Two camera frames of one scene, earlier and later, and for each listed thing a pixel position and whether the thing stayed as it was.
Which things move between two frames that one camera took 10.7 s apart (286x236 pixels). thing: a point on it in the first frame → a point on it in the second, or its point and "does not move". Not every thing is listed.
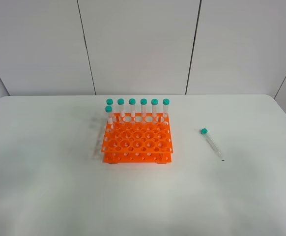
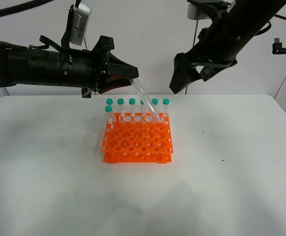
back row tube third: [132, 102] does not move
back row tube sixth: [166, 102] does not move
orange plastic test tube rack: [138, 140] does not move
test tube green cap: [204, 131] → [144, 100]
